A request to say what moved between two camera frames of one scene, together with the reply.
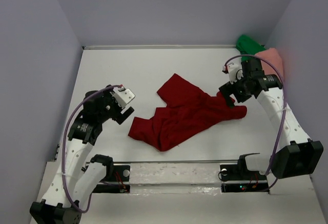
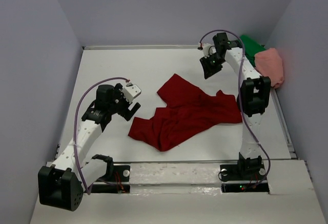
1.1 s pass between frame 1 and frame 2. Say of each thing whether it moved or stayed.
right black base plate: stayed
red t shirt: stayed
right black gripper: moved
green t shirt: stayed
